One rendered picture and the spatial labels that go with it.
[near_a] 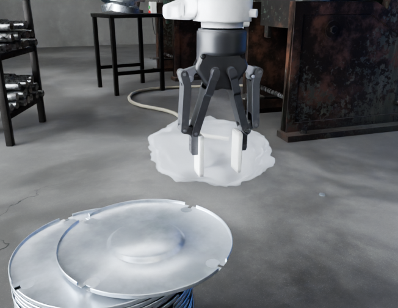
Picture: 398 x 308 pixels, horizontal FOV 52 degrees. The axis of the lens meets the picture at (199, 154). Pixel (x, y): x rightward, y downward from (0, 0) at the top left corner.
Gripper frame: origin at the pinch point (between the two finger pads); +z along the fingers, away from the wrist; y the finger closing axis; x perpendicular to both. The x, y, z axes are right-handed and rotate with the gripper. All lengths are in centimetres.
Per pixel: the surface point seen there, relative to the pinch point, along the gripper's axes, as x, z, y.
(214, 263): -10.1, 13.8, -3.7
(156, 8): 326, -18, 56
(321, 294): 3.3, 37.2, 26.8
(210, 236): -2.6, 13.9, -1.9
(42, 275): -4.4, 14.9, -29.0
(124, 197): 65, 38, -9
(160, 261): -7.2, 14.0, -11.6
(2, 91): 133, 13, -51
